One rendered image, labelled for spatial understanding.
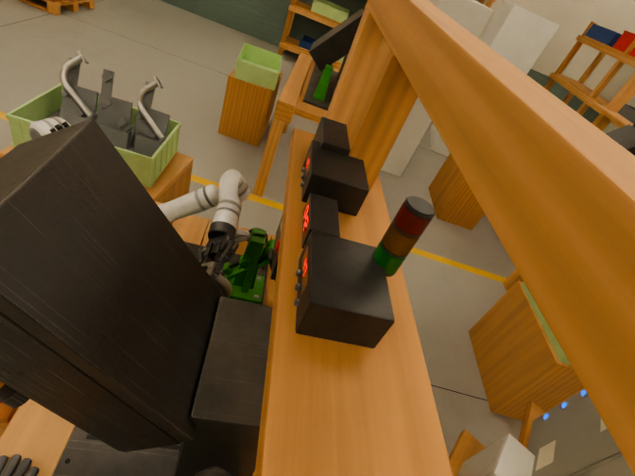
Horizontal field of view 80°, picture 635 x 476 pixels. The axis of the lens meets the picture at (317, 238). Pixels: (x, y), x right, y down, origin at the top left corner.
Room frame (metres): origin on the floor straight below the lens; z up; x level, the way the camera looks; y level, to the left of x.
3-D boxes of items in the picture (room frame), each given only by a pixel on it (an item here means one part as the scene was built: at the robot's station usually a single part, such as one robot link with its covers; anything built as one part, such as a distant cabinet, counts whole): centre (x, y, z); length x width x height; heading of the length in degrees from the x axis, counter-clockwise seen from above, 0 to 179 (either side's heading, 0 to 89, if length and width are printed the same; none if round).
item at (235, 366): (0.48, 0.04, 1.07); 0.30 x 0.18 x 0.34; 16
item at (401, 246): (0.52, -0.12, 1.67); 0.05 x 0.05 x 0.05
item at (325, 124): (0.89, 0.07, 1.59); 0.15 x 0.07 x 0.07; 16
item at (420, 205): (0.52, -0.12, 1.71); 0.05 x 0.05 x 0.04
